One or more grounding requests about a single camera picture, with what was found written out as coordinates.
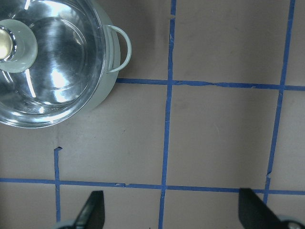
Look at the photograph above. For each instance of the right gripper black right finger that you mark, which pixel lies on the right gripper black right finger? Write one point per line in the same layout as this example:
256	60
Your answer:
253	212

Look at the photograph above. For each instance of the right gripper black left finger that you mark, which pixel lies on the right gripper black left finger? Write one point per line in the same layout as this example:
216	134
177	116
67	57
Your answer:
92	215

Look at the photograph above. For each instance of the pale green metal pot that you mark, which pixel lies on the pale green metal pot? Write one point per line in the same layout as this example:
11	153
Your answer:
23	51

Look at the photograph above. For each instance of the glass pot lid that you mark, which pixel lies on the glass pot lid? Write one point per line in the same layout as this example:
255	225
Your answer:
68	66

